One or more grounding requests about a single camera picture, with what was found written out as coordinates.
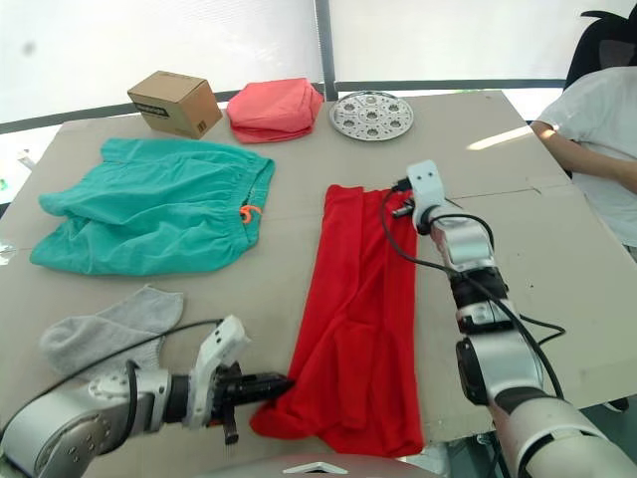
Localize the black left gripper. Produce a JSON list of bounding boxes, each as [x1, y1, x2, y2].
[[211, 365, 297, 445]]

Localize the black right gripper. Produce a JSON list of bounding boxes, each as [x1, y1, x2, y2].
[[390, 197, 419, 221]]

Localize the red t-shirt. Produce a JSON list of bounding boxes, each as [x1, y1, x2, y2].
[[249, 183, 426, 458]]

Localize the grey sock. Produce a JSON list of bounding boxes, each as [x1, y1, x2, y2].
[[38, 284, 185, 372], [49, 334, 166, 385]]

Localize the person in white t-shirt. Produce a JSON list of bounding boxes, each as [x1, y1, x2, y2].
[[530, 67, 637, 261]]

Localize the round perforated steel plate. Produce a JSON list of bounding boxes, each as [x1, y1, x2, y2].
[[328, 90, 415, 141]]

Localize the folded coral pink cloth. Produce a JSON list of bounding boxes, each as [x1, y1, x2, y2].
[[226, 77, 325, 145]]

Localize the black office chair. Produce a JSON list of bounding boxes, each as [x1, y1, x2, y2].
[[564, 9, 637, 92]]

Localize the brown cardboard box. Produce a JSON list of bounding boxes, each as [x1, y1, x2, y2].
[[126, 70, 224, 139]]

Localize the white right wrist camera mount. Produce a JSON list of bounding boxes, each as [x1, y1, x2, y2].
[[405, 159, 448, 221]]

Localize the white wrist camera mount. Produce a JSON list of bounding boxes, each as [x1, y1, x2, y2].
[[405, 159, 448, 221], [186, 314, 252, 430]]

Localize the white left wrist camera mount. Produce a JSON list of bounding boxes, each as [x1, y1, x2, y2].
[[186, 314, 252, 430]]

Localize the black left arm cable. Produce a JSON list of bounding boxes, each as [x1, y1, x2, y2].
[[0, 319, 226, 434]]

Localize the dark horizontal window rail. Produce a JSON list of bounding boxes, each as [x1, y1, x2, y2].
[[0, 78, 569, 135]]

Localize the dark vertical window post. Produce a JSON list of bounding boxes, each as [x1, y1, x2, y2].
[[314, 0, 340, 103]]

